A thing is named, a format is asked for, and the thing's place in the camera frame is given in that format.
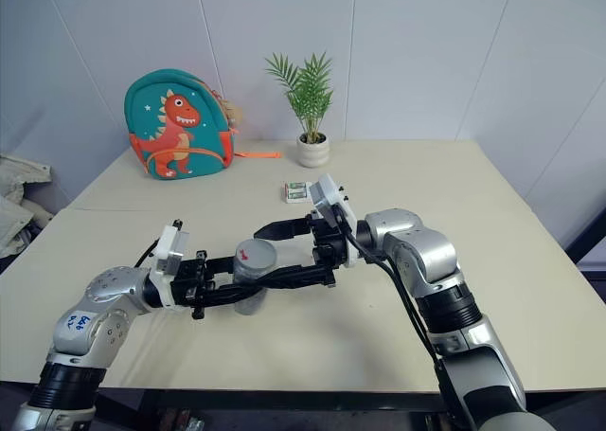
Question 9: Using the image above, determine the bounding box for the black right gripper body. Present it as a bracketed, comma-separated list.
[305, 206, 352, 291]

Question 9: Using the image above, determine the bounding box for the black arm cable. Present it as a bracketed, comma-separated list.
[134, 239, 162, 269]
[338, 212, 456, 431]

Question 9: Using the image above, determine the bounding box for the beige plush backpack charm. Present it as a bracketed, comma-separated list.
[222, 97, 245, 136]

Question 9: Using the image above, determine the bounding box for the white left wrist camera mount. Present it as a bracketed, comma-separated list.
[150, 222, 191, 316]

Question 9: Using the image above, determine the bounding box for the dark metal frame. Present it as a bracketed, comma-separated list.
[564, 202, 606, 267]

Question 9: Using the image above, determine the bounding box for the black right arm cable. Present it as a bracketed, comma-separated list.
[338, 212, 456, 431]

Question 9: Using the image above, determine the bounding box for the beige crumpled cloth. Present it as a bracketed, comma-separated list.
[0, 153, 54, 260]

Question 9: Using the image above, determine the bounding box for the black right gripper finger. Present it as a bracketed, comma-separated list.
[258, 263, 333, 292]
[253, 217, 314, 242]

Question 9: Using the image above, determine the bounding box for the white ribbed plant pot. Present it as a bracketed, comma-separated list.
[296, 132, 331, 170]

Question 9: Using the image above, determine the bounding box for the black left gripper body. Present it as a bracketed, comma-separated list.
[170, 248, 215, 321]

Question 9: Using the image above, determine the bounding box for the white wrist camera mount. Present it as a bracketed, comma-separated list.
[150, 222, 191, 316]
[309, 173, 362, 268]

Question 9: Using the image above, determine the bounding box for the small white open box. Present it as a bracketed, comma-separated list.
[282, 180, 314, 206]

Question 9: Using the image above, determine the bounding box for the green palm plant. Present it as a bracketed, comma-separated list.
[264, 50, 335, 145]

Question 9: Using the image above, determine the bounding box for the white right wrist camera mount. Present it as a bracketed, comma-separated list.
[309, 173, 362, 268]

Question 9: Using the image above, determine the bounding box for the teal dinosaur backpack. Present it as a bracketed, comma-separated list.
[123, 68, 282, 183]

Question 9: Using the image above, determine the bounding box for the black table frame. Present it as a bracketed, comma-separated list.
[93, 386, 451, 431]

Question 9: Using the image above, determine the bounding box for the grey jar lid red mark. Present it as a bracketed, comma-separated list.
[234, 239, 278, 275]

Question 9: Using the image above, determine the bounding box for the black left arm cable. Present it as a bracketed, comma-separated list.
[134, 239, 162, 269]

